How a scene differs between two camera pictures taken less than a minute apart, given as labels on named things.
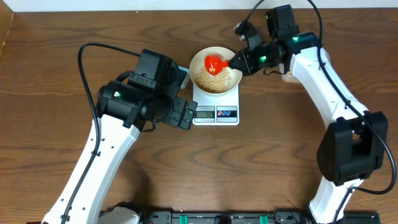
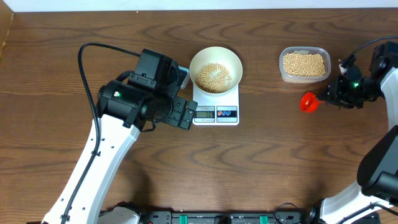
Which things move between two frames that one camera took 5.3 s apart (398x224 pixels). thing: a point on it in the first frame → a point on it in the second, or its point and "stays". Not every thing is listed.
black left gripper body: (174, 117) stays
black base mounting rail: (250, 217) stays
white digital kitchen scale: (220, 110) stays
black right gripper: (247, 68) → (336, 94)
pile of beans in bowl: (209, 83) stays
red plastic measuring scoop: (214, 64) → (309, 102)
